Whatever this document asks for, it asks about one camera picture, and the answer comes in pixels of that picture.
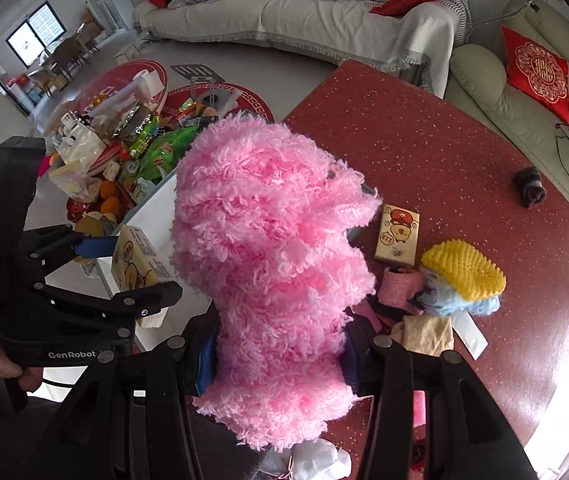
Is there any yellow cartoon tissue pack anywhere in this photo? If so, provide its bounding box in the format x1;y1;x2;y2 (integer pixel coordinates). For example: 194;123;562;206
110;224;176;330

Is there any light blue fluffy cloth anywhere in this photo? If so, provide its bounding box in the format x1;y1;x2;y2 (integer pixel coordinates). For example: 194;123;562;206
417;266;501;316

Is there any pink red knit sock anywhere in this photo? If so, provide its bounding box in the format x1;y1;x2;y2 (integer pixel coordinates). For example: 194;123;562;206
367;268;426;327

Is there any pink fluffy duster cloth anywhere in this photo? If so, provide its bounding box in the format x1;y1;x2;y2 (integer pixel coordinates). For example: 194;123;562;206
170;115;381;451

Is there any beige knit sock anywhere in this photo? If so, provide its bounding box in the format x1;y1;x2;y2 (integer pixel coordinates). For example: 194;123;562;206
391;314;454;356

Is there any white plastic bag bundle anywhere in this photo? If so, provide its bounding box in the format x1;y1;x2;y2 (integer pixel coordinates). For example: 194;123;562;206
258;439;352;480

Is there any teal white storage box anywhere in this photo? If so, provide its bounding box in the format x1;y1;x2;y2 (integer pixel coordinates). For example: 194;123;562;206
113;170;211;351

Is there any green chips bag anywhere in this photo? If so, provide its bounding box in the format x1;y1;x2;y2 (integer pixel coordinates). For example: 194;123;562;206
137;126;199;182

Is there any yellow foam fruit net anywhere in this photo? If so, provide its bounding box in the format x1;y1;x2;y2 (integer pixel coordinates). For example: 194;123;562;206
421;240;507;302

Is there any round red floor mat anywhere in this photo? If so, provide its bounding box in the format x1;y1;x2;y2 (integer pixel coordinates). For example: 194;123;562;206
161;82;275;122

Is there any dark rolled sock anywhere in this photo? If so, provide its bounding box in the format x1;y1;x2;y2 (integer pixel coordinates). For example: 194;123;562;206
513;167;547;208

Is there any green leather armchair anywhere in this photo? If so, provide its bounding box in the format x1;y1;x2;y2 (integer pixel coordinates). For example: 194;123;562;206
445;0;569;202

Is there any red embroidered cushion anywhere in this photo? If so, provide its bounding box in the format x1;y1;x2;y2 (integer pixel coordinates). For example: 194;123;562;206
501;26;569;126

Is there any white covered sofa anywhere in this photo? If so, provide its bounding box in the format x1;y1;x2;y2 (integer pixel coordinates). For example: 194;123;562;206
134;0;471;96

